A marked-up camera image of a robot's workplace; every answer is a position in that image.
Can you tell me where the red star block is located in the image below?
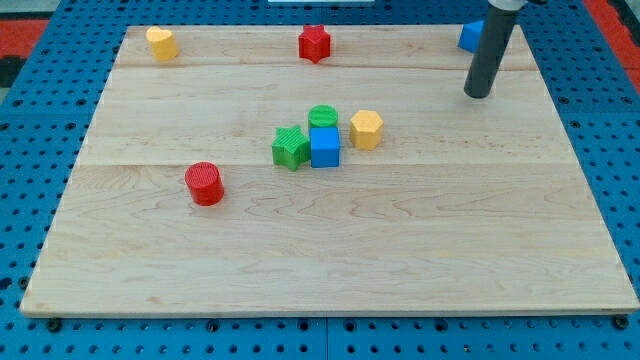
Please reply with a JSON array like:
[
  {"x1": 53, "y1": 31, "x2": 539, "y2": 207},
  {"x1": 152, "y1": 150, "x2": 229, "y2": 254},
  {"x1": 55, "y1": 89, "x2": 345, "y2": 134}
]
[{"x1": 298, "y1": 25, "x2": 331, "y2": 64}]

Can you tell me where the green cylinder block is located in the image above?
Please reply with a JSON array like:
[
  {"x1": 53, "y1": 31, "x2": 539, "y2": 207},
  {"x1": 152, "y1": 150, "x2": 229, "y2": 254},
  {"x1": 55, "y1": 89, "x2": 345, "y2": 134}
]
[{"x1": 307, "y1": 104, "x2": 339, "y2": 129}]

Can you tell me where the yellow heart block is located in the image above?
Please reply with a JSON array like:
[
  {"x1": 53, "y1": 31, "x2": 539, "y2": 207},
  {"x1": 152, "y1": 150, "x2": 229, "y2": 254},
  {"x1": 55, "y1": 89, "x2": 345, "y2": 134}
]
[{"x1": 145, "y1": 26, "x2": 179, "y2": 61}]

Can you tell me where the blue block at corner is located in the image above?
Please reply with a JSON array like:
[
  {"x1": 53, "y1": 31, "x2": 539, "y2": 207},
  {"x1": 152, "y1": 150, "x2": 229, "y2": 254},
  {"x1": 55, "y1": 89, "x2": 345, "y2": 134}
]
[{"x1": 458, "y1": 20, "x2": 484, "y2": 53}]

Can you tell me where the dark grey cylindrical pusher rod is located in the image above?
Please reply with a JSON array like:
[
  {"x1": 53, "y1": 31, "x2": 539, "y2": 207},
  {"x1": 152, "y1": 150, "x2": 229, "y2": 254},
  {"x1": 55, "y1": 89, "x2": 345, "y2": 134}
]
[{"x1": 464, "y1": 2, "x2": 521, "y2": 99}]

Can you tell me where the blue cube block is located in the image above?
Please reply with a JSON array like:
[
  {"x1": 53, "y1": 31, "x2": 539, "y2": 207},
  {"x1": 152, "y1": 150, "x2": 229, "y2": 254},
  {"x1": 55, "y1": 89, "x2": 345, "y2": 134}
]
[{"x1": 310, "y1": 127, "x2": 341, "y2": 168}]

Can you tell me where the yellow hexagon block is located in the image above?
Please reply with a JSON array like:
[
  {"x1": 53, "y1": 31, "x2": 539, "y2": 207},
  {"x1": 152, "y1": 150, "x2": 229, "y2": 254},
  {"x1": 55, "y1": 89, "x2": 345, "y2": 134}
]
[{"x1": 350, "y1": 110, "x2": 384, "y2": 150}]

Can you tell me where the green star block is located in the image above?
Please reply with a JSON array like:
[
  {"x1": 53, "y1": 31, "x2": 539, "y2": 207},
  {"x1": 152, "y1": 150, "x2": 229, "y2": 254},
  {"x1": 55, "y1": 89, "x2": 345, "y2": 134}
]
[{"x1": 271, "y1": 125, "x2": 311, "y2": 171}]

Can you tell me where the red cylinder block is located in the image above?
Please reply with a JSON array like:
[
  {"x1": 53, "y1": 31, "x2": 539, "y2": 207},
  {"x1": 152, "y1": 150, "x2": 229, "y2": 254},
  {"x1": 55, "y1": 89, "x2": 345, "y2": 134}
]
[{"x1": 184, "y1": 162, "x2": 224, "y2": 206}]

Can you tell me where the wooden board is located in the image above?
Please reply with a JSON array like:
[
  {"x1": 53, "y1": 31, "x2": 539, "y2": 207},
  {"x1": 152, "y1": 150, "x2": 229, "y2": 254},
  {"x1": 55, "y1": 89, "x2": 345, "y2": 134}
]
[{"x1": 21, "y1": 25, "x2": 639, "y2": 319}]

